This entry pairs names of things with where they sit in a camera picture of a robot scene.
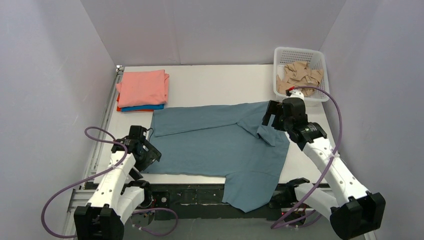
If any grey-blue t shirt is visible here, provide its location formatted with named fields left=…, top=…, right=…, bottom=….
left=146, top=102, right=290, bottom=213

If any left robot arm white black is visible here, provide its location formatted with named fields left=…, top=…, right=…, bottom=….
left=73, top=125, right=162, bottom=240

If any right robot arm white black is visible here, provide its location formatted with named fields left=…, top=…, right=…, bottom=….
left=262, top=96, right=386, bottom=240

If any orange folded t shirt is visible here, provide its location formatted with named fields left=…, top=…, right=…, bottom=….
left=116, top=94, right=162, bottom=113

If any beige crumpled t shirt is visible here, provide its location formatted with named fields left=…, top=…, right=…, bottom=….
left=275, top=61, right=324, bottom=94

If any blue folded t shirt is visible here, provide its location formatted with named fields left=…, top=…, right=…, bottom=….
left=121, top=102, right=166, bottom=113

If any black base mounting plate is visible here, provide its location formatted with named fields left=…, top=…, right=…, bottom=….
left=136, top=183, right=297, bottom=221

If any white plastic basket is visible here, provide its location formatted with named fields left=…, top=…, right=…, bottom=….
left=273, top=47, right=330, bottom=106

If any pink folded t shirt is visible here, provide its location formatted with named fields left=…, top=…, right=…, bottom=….
left=115, top=69, right=170, bottom=109

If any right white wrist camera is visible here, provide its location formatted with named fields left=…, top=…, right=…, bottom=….
left=285, top=86, right=305, bottom=100

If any aluminium left side rail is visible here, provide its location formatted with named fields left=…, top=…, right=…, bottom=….
left=82, top=65, right=125, bottom=179

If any aluminium front frame rail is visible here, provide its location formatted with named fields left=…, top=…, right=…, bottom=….
left=61, top=187, right=377, bottom=240

